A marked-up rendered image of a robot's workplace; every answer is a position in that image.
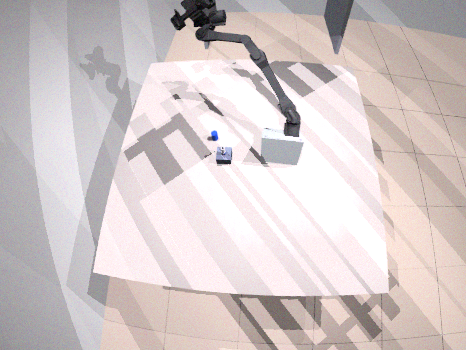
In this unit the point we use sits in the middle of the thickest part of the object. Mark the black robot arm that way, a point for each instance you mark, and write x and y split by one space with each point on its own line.
206 33

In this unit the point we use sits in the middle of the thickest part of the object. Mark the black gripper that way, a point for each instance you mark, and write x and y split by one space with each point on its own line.
194 13

